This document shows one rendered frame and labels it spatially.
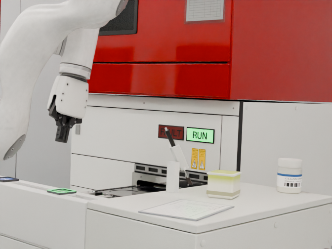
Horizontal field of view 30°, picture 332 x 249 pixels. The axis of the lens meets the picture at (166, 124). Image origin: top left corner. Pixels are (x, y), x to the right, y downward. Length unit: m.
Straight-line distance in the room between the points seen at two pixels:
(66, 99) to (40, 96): 3.54
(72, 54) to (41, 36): 0.40
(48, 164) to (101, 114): 2.73
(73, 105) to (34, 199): 0.27
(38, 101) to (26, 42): 3.93
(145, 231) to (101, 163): 1.04
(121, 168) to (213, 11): 0.71
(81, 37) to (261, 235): 0.68
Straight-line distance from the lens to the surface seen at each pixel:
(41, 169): 5.19
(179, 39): 2.08
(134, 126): 2.28
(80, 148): 2.51
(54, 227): 1.64
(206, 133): 2.06
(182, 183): 2.12
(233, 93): 1.96
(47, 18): 1.25
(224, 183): 1.64
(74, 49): 1.65
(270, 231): 1.55
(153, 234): 1.39
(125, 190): 2.12
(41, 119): 5.16
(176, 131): 2.14
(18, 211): 1.76
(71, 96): 1.64
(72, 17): 1.23
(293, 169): 1.80
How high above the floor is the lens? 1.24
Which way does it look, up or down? 3 degrees down
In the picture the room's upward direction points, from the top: 2 degrees clockwise
